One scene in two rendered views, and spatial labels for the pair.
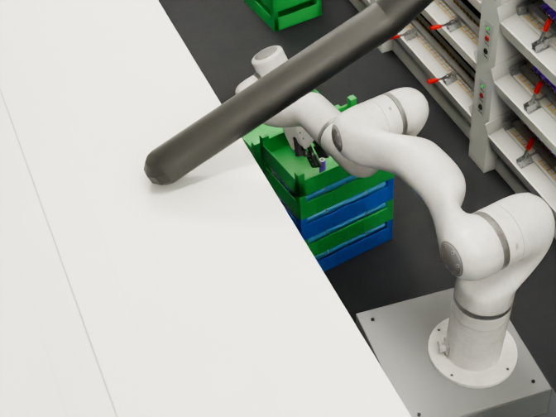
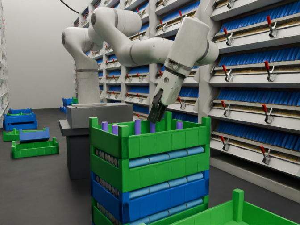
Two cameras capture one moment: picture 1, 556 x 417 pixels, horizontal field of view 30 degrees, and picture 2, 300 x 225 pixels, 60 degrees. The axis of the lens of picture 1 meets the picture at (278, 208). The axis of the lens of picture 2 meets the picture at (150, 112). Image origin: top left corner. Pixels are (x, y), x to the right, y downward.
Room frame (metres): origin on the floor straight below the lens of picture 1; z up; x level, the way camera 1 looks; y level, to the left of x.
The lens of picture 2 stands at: (2.86, -0.24, 0.50)
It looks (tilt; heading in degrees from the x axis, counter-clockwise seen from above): 6 degrees down; 172
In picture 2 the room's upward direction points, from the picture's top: straight up
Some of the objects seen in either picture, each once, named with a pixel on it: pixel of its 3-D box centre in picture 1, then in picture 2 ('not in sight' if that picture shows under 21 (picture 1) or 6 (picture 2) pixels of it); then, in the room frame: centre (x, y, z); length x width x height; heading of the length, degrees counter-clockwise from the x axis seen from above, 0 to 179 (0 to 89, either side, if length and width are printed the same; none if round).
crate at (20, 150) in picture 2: not in sight; (35, 147); (0.92, -0.83, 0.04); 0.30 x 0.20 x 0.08; 109
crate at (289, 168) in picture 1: (327, 145); (150, 130); (2.10, -0.14, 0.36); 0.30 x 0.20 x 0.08; 117
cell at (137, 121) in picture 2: not in sight; (137, 128); (2.05, -0.18, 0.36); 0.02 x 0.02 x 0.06
